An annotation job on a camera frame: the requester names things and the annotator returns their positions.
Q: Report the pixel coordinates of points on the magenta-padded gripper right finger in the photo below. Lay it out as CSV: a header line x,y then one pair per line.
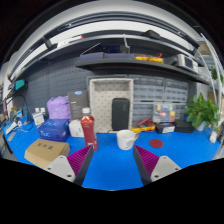
x,y
163,166

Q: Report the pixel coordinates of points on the grey drawer cabinet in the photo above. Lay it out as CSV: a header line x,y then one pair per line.
x,y
180,110
141,111
176,90
148,88
106,76

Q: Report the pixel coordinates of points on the small white labelled box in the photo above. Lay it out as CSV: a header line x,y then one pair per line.
x,y
38,119

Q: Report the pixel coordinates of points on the purple plastic bag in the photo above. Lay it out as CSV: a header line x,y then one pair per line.
x,y
58,107

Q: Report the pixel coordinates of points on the teal plastic bin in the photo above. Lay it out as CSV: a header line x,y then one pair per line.
x,y
19,84

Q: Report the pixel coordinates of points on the dark grey flat box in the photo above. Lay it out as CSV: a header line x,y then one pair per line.
x,y
77,103

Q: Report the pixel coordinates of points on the potted green plant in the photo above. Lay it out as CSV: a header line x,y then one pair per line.
x,y
201,111

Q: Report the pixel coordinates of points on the beige dotted fabric tray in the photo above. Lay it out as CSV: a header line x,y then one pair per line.
x,y
101,103

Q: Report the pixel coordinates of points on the small black labelled box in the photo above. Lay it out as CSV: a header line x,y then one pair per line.
x,y
165,128

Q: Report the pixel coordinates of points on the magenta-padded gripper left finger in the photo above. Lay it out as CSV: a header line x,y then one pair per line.
x,y
60,166

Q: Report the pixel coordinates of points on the black hard case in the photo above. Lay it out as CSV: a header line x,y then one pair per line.
x,y
185,126

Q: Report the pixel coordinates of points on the plain white box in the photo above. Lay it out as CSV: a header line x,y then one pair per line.
x,y
75,128

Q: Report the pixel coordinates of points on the yellow multimeter with red leads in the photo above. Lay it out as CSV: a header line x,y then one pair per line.
x,y
143,127

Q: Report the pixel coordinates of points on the red drink bottle white cap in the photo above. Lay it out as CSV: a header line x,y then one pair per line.
x,y
88,128

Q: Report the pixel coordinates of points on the clear box with coloured parts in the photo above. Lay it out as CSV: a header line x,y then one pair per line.
x,y
164,112

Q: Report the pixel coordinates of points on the blue printed carton box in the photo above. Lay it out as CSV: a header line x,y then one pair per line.
x,y
53,130

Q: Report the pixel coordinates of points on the small white block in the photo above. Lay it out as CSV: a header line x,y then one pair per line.
x,y
214,137

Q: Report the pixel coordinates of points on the flat round red coaster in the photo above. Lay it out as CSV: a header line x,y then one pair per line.
x,y
156,143

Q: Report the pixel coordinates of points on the black zip case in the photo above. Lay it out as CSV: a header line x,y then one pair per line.
x,y
120,114

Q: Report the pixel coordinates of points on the brown cardboard box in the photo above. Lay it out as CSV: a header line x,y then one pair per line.
x,y
45,151

